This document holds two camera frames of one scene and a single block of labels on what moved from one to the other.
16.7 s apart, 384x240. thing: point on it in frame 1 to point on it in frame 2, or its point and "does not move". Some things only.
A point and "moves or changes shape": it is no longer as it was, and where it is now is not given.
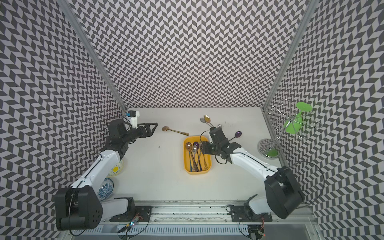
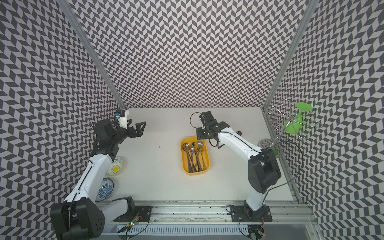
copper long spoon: x=189 y=147 moves or changes shape
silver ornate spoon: x=194 y=150 moves or changes shape
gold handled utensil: x=166 y=128 to x=200 y=144
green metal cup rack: x=288 y=117 does not move
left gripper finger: x=147 y=129 to x=140 y=127
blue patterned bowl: x=106 y=189 does not move
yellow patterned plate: x=116 y=169 does not move
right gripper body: x=210 y=148 to x=203 y=133
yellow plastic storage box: x=207 y=157 does not move
